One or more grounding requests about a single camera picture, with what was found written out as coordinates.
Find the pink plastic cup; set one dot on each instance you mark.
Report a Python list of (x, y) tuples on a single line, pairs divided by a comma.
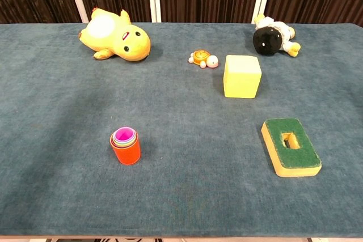
[(124, 134)]

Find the blue plastic cup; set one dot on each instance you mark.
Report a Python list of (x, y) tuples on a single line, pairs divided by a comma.
[(124, 142)]

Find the yellow plastic cup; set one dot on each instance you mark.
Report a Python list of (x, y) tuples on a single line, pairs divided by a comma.
[(124, 145)]

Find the purple plastic cup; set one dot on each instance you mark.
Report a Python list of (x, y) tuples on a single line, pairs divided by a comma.
[(124, 147)]

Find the small toy turtle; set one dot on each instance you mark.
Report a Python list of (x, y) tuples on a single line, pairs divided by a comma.
[(201, 56)]

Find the yellow foam cube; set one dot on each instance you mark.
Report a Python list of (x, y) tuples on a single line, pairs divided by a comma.
[(241, 80)]

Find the orange plastic cup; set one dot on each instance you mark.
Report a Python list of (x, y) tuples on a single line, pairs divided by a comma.
[(127, 155)]

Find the yellow duck plush toy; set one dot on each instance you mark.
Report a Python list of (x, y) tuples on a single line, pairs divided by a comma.
[(130, 43)]

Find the blue velvet tablecloth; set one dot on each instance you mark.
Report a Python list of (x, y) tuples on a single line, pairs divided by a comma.
[(181, 196)]

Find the black headed plush doll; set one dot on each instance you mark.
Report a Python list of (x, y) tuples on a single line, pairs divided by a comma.
[(266, 42)]

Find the green yellow sponge with hole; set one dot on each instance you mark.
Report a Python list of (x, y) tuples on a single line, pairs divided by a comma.
[(304, 157)]

